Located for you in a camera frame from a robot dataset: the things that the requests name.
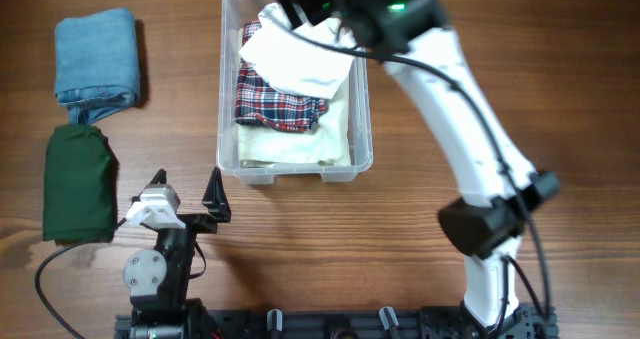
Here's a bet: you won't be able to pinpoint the dark green cloth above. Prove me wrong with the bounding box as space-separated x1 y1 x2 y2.
42 124 117 244

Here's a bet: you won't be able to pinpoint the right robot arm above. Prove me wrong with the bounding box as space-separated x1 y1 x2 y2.
277 0 559 338

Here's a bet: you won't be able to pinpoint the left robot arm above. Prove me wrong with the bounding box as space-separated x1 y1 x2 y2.
114 168 231 339

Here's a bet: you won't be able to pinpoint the cream cloth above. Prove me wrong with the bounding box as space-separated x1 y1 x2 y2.
237 16 357 169

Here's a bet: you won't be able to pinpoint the white cloth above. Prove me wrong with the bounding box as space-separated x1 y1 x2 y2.
239 3 355 99

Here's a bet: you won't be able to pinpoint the folded blue denim jeans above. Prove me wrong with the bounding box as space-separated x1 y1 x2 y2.
54 8 141 125

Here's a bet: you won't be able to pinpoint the plaid flannel shirt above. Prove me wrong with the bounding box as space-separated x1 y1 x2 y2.
233 18 329 134

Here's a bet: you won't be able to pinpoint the clear plastic storage bin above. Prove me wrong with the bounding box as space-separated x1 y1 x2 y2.
216 0 374 185

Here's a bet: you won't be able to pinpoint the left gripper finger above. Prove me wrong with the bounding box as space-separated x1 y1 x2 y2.
130 169 167 202
201 167 232 223

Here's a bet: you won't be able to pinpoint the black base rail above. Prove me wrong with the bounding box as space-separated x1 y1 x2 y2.
113 304 560 339

